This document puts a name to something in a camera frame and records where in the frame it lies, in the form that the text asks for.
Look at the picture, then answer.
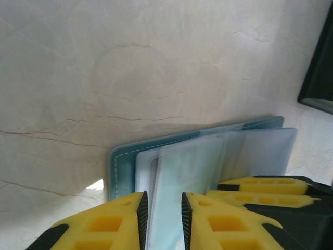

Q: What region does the black grey chessboard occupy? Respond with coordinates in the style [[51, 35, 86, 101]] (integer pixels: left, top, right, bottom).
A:
[[297, 0, 333, 115]]

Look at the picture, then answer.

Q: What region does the teal leather card holder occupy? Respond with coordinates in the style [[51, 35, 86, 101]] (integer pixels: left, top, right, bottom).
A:
[[108, 116, 298, 250]]

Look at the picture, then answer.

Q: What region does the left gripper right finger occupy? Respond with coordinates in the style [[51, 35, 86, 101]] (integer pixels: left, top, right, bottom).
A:
[[181, 192, 284, 250]]

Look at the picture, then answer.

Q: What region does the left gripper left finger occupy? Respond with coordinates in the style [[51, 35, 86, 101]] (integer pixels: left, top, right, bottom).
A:
[[25, 191, 149, 250]]

